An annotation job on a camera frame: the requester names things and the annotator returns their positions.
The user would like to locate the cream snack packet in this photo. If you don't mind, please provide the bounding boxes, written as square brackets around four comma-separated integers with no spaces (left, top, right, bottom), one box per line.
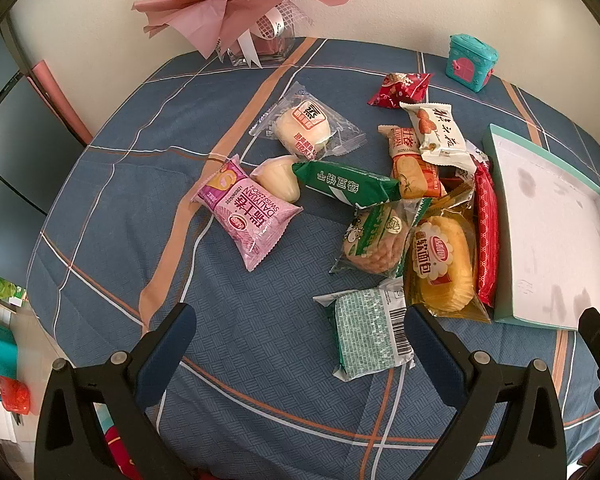
[399,101,475,170]

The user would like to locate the teal toy box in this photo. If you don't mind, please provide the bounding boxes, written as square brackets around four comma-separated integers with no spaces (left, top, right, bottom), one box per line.
[446,34,499,92]

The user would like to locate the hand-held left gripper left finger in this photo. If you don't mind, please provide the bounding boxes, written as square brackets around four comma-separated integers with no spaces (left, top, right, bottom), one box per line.
[34,302,198,480]

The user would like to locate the teal white cardboard box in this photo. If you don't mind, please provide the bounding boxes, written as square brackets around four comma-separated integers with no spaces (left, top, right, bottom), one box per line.
[481,123,600,332]

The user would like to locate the clear green cracker packet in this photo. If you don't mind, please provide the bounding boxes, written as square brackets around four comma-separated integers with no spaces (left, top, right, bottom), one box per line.
[328,197,433,279]

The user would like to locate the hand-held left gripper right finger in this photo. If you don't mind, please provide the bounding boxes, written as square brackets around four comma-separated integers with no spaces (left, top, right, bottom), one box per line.
[404,304,568,480]

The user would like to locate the pink cake packet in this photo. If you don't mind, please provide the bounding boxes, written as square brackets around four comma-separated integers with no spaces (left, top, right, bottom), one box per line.
[190,154,304,272]

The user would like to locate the white jelly cup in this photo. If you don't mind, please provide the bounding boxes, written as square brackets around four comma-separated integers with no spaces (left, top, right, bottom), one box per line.
[250,155,302,205]

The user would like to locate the green patterned snack packet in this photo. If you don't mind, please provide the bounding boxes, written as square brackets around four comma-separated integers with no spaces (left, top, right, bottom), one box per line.
[312,277,417,383]

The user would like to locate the dark grey cabinet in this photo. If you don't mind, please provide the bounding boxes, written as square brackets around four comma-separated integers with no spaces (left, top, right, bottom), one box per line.
[0,25,88,216]

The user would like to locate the orange snack packet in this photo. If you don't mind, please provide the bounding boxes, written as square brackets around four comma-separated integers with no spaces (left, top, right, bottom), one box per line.
[377,125,448,200]

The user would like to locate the long red snack packet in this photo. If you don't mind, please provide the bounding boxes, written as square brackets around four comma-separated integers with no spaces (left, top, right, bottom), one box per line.
[472,157,501,308]

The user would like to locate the yellow bread packet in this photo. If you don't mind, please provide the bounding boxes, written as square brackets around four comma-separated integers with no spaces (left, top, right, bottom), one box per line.
[405,182,492,323]

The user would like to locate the green biscuit packet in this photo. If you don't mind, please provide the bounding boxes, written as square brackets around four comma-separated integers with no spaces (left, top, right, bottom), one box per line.
[291,159,403,208]

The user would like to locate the pink paper roll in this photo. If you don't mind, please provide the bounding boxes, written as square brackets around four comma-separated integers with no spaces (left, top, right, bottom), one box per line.
[32,60,95,147]

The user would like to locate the dark red snack packet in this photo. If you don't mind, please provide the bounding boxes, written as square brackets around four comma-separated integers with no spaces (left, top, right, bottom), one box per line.
[440,157,481,192]

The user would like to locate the blue plaid tablecloth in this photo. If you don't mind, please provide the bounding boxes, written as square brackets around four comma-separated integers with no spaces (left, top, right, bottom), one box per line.
[27,37,600,480]

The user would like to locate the clear white bun packet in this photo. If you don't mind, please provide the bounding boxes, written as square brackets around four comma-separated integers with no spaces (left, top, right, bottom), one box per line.
[249,82,368,162]

